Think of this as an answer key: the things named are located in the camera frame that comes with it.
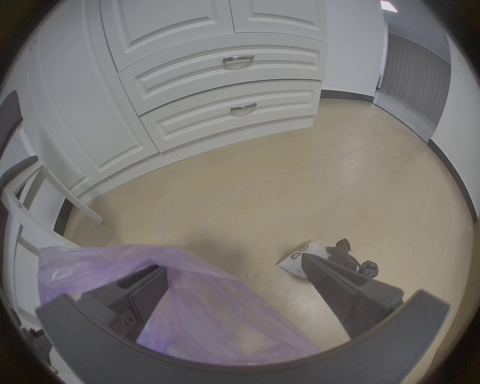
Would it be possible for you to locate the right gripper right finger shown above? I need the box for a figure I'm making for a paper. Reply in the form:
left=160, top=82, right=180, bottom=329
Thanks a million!
left=302, top=253, right=405, bottom=342

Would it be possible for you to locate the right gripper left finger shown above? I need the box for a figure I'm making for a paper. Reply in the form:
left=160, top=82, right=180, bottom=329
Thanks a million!
left=80, top=264, right=169, bottom=344

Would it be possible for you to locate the purple plastic bag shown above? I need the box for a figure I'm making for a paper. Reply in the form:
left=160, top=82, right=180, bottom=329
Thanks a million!
left=37, top=244, right=320, bottom=366

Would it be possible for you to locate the crumpled black plastic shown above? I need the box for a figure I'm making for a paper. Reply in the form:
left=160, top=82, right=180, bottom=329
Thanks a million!
left=324, top=239, right=380, bottom=280

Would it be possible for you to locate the white trash bin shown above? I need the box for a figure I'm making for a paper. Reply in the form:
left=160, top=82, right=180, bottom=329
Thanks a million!
left=62, top=290, right=271, bottom=362

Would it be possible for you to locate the white printed wrapper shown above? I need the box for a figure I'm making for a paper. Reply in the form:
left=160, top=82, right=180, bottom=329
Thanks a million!
left=275, top=240, right=331, bottom=280

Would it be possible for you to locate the white chair with grey seat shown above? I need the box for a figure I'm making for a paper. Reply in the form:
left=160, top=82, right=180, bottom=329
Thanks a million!
left=0, top=90, right=104, bottom=323

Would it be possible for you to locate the white wardrobe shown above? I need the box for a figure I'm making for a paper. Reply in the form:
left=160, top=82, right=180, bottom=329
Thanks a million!
left=22, top=0, right=329, bottom=205

